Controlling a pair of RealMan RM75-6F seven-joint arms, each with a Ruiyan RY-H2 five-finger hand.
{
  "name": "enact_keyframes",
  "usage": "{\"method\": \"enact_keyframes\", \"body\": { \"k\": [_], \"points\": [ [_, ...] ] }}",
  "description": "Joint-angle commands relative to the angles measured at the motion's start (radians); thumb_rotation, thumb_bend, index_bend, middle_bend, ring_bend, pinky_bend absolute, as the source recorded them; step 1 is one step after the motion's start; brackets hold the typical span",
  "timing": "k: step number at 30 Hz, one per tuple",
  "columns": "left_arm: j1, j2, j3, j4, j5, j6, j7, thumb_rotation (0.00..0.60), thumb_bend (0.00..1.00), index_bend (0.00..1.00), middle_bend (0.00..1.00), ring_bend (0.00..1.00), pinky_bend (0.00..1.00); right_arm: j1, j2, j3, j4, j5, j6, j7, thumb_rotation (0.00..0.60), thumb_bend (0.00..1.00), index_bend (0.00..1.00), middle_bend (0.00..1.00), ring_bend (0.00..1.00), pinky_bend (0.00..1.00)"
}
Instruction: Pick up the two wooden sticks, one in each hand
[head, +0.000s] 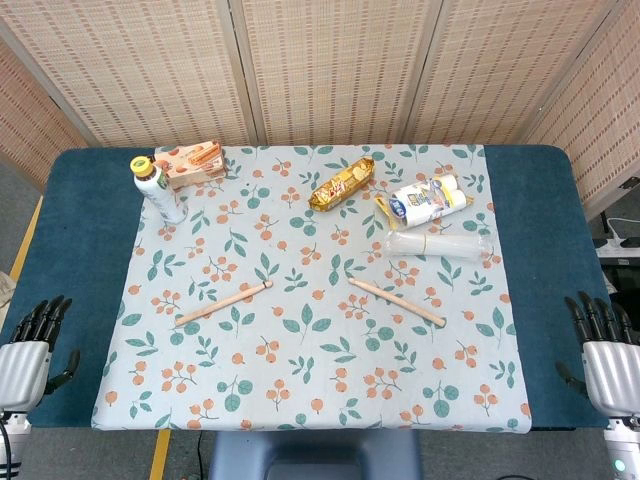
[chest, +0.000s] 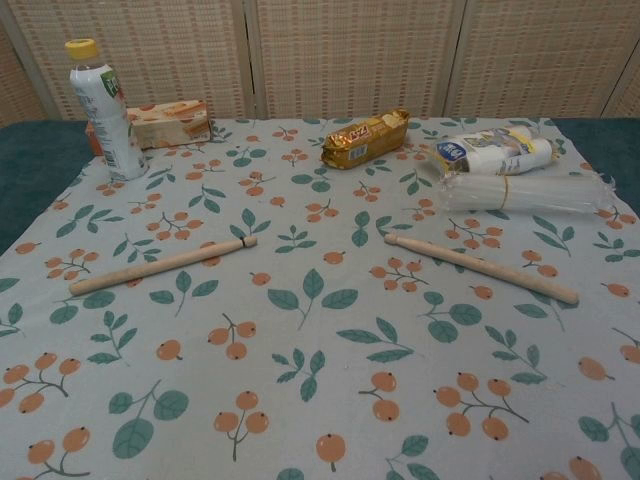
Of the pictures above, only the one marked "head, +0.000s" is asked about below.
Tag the dark blue table cover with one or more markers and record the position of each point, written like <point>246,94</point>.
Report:
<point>85,240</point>

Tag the golden biscuit packet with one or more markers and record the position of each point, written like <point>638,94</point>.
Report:
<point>340,186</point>

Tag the wooden stick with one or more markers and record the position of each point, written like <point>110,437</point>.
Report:
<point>225,303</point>
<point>395,301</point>

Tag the white bottle with yellow cap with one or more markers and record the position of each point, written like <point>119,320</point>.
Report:
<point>162,197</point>

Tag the orange wafer snack box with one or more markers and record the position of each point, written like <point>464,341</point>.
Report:
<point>192,162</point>

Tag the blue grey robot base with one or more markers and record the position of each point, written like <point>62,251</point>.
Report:
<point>315,455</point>

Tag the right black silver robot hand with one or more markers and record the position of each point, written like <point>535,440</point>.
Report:
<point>612,375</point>

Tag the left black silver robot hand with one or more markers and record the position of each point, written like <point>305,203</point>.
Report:
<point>22,370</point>

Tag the white rolls plastic pack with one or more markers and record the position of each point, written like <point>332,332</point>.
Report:
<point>425,202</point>

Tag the floral printed tablecloth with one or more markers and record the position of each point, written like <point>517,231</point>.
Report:
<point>300,360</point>

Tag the white power strip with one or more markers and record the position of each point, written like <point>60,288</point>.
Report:
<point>620,243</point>

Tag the clear plastic tube pack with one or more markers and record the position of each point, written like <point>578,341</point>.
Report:
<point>440,245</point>

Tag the bamboo folding screen panel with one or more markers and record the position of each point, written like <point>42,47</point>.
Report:
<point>140,70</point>
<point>500,70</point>
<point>330,70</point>
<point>30,125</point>
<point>600,125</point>

